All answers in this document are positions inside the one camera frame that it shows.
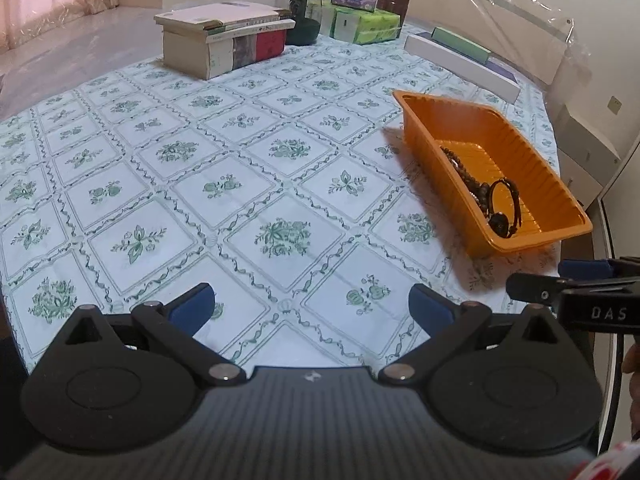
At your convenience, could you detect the long dark bead necklace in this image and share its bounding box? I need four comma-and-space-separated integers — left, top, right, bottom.
439, 146, 493, 221

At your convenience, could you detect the dark blue flat box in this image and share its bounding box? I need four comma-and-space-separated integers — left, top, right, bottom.
485, 57, 521, 83

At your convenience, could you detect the glass jar with green base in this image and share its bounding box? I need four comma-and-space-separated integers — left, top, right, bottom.
277, 0, 322, 47

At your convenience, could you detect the large cream book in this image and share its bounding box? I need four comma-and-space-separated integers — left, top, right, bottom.
153, 2, 296, 31

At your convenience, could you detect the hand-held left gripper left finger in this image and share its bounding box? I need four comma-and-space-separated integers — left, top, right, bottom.
60, 282, 248, 386

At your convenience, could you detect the thin white book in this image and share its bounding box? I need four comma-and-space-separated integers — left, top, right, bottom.
205, 19, 297, 37

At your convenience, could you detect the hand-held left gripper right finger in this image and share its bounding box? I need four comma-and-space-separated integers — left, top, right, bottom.
377, 284, 563, 386

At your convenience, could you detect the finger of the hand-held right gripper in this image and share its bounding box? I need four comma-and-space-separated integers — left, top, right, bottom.
557, 257, 640, 282
505, 272, 583, 307

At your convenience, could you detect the black round watch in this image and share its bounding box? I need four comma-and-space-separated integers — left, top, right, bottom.
486, 178, 524, 237

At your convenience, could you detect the white wardrobe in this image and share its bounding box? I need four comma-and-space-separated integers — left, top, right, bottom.
597, 135, 640, 261

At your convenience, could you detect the person's right hand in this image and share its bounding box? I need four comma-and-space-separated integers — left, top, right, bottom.
621, 340, 640, 442

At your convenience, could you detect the pink curtain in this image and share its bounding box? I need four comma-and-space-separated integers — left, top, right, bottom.
0, 0, 121, 53

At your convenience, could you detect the orange plastic tray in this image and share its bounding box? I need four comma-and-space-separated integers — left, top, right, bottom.
392, 89, 594, 257

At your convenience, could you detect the green tissue pack bundle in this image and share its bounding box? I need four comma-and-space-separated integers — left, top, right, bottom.
312, 0, 402, 46

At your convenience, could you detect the red and white clothing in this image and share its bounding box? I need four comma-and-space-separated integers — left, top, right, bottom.
570, 440, 640, 480

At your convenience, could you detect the plastic-wrapped beige headboard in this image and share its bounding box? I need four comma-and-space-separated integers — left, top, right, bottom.
325, 0, 576, 86

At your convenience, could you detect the cream boxed book set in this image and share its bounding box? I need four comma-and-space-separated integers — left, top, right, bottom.
161, 27, 288, 81

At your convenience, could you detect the green long box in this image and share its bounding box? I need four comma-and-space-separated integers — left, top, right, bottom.
431, 26, 493, 65

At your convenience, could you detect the floral printed bedsheet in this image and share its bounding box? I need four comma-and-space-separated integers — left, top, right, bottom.
0, 22, 591, 366

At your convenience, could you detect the beige nightstand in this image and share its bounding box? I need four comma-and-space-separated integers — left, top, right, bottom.
552, 95, 623, 196

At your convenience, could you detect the white flat box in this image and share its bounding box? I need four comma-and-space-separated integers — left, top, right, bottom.
404, 34, 521, 103

